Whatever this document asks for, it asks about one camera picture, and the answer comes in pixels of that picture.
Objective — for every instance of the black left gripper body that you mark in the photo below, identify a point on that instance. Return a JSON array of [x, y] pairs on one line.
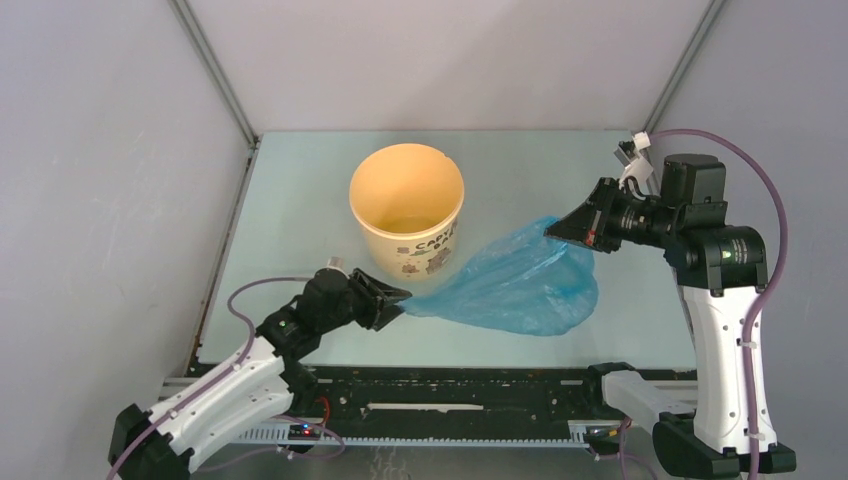
[[354, 307]]

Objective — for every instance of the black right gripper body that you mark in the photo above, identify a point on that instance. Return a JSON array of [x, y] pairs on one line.
[[645, 222]]

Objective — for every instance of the blue plastic trash bag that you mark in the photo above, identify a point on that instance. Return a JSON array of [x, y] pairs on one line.
[[523, 283]]

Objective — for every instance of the yellow capybara trash bin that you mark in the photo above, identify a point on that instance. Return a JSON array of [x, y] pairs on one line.
[[407, 199]]

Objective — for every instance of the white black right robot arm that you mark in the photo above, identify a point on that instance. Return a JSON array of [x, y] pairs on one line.
[[721, 273]]

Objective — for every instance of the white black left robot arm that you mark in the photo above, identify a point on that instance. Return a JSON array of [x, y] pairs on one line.
[[264, 378]]

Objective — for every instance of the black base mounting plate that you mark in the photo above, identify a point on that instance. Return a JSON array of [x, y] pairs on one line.
[[456, 403]]

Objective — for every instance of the small electronics board with LEDs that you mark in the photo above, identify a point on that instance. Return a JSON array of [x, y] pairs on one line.
[[303, 432]]

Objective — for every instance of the white cable duct rail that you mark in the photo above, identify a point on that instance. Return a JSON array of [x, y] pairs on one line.
[[272, 434]]

